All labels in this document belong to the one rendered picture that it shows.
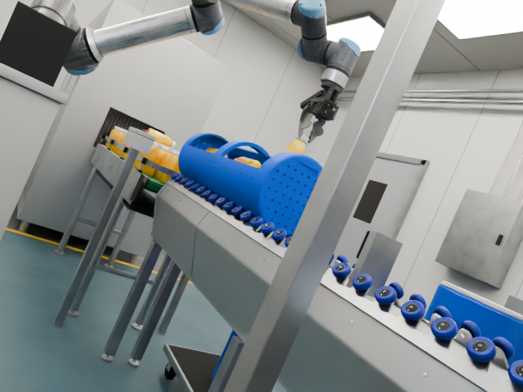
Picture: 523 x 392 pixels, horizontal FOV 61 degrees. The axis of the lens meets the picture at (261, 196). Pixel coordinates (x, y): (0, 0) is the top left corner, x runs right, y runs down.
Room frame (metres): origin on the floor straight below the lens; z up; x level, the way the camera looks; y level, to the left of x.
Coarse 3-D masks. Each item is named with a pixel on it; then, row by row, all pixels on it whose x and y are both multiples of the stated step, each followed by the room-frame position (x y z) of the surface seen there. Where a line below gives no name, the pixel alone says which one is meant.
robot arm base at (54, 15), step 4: (36, 8) 1.67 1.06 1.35; (40, 8) 1.67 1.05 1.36; (44, 8) 1.68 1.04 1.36; (48, 8) 1.69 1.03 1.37; (44, 12) 1.64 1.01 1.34; (48, 12) 1.66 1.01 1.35; (52, 12) 1.68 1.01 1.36; (56, 12) 1.70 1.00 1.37; (48, 16) 1.63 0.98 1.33; (52, 16) 1.65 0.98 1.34; (56, 16) 1.68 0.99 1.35; (60, 16) 1.71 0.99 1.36; (56, 20) 1.65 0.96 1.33; (60, 20) 1.69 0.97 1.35; (64, 20) 1.73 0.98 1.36; (64, 24) 1.73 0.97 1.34
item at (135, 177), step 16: (96, 160) 3.40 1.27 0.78; (112, 160) 2.93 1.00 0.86; (96, 176) 3.43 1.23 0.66; (112, 176) 2.77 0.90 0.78; (128, 176) 2.45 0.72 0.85; (144, 176) 2.22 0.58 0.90; (128, 192) 2.33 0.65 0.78; (144, 192) 3.42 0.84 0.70; (80, 208) 3.42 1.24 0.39; (128, 208) 2.32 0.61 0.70; (144, 208) 2.56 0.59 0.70; (96, 224) 3.51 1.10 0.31; (112, 224) 2.48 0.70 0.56; (128, 224) 3.62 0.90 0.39; (64, 240) 3.41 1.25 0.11; (96, 256) 2.48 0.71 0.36; (112, 256) 3.61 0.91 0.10; (112, 272) 2.55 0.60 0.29; (128, 272) 2.61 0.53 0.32; (160, 272) 2.68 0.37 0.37; (80, 288) 2.48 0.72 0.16; (144, 304) 2.69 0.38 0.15; (144, 320) 2.70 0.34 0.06
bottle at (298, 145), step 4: (296, 140) 1.57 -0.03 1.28; (300, 140) 1.58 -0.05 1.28; (292, 144) 1.57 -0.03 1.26; (296, 144) 1.56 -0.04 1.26; (300, 144) 1.56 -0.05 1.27; (304, 144) 1.57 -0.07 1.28; (288, 148) 1.57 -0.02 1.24; (292, 148) 1.56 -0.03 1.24; (296, 148) 1.56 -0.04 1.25; (300, 148) 1.56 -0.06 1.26; (304, 148) 1.57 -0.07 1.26; (296, 152) 1.56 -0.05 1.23; (300, 152) 1.56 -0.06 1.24; (304, 152) 1.58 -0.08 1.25
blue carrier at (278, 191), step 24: (192, 144) 2.19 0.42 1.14; (216, 144) 2.25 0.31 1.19; (240, 144) 1.81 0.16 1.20; (192, 168) 2.00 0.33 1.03; (216, 168) 1.76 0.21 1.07; (240, 168) 1.59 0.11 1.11; (264, 168) 1.46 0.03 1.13; (288, 168) 1.46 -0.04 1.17; (312, 168) 1.51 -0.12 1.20; (216, 192) 1.79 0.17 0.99; (240, 192) 1.55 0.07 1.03; (264, 192) 1.44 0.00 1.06; (288, 192) 1.48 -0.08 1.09; (264, 216) 1.46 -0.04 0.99; (288, 216) 1.50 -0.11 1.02
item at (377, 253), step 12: (372, 240) 1.08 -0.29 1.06; (384, 240) 1.10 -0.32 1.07; (396, 240) 1.12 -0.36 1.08; (360, 252) 1.11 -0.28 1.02; (372, 252) 1.09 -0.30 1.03; (384, 252) 1.11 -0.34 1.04; (396, 252) 1.13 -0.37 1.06; (360, 264) 1.09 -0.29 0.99; (372, 264) 1.10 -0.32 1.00; (384, 264) 1.12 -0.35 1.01; (372, 276) 1.10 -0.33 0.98; (384, 276) 1.12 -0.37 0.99; (372, 288) 1.11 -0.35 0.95
